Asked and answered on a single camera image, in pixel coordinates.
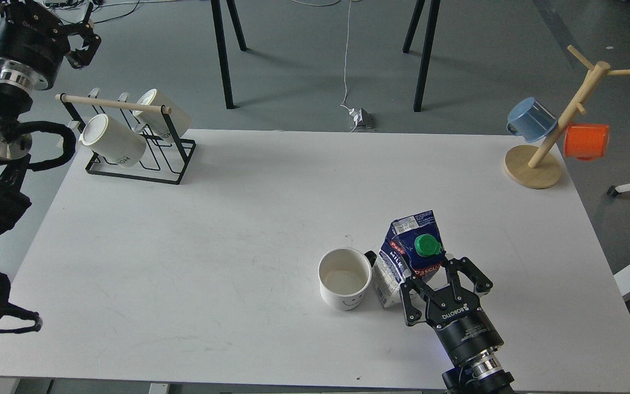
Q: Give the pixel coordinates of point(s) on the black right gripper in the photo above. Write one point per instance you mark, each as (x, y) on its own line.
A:
(468, 332)

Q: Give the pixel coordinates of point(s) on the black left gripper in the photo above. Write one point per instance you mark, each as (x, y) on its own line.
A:
(28, 40)

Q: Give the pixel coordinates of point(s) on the blue white milk carton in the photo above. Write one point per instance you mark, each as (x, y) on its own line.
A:
(412, 245)

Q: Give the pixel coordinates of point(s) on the white smiley face mug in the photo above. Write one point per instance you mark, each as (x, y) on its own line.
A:
(344, 277)

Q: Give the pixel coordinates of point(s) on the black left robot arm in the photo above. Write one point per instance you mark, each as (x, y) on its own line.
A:
(33, 145)

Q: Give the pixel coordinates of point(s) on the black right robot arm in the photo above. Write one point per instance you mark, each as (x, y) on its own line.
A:
(484, 374)

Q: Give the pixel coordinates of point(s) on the blue cup on tree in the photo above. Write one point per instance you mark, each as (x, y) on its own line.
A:
(531, 120)

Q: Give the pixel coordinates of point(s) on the orange cup on tree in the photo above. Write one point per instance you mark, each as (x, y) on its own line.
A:
(586, 141)

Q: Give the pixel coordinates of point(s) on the white mug front on rack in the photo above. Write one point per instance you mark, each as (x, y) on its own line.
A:
(113, 141)

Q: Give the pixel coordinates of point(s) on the white mug on rack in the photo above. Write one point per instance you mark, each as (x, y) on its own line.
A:
(113, 141)
(156, 121)

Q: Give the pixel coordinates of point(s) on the white mug rear on rack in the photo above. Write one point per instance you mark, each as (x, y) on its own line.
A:
(156, 121)

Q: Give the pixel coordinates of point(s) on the wooden mug tree stand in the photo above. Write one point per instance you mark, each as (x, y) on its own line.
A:
(534, 167)

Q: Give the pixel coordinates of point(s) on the black table leg left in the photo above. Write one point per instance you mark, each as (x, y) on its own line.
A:
(219, 30)

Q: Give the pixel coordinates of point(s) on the black table leg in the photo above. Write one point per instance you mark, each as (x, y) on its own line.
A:
(428, 40)
(219, 30)

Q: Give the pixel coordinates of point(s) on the grey crumpled object on floor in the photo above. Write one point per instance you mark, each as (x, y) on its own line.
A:
(361, 119)

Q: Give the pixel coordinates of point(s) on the black table leg right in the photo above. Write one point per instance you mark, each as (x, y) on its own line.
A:
(428, 40)

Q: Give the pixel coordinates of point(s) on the black wire mug rack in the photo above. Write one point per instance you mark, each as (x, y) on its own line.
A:
(163, 162)

